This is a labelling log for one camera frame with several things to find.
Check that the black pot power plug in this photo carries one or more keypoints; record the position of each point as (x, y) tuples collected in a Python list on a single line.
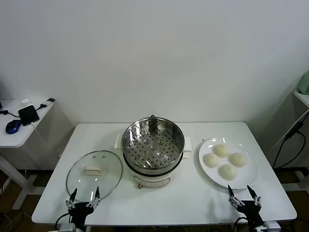
[(152, 116)]

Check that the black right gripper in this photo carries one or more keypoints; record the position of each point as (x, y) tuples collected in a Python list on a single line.
[(249, 210)]

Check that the black smartphone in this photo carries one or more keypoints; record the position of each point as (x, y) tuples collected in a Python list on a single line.
[(29, 115)]

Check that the white steamed baozi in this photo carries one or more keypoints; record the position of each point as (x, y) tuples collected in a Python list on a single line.
[(238, 159), (221, 150), (212, 160), (228, 172)]

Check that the black power adapter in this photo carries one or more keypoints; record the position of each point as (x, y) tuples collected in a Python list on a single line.
[(293, 130)]

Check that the white side desk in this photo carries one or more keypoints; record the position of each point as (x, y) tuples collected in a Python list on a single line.
[(14, 141)]

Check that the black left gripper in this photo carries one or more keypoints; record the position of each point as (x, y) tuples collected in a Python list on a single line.
[(78, 211)]

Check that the stainless steel steamer basket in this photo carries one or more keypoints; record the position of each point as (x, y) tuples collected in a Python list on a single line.
[(154, 147)]

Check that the small white earbud case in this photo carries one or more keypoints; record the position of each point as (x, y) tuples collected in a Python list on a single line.
[(24, 101)]

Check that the white oval plate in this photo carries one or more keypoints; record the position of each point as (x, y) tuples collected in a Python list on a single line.
[(241, 178)]

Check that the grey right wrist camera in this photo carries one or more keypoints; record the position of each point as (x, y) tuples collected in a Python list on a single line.
[(271, 226)]

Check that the white electric cooking pot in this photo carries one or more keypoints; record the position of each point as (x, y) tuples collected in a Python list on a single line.
[(149, 180)]

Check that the white desk with green appliance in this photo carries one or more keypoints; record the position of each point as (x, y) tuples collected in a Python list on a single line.
[(301, 96)]

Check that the pale green appliance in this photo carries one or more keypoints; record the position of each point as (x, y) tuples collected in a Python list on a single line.
[(305, 83)]

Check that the blue computer mouse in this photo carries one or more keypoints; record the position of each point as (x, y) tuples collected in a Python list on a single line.
[(12, 126)]

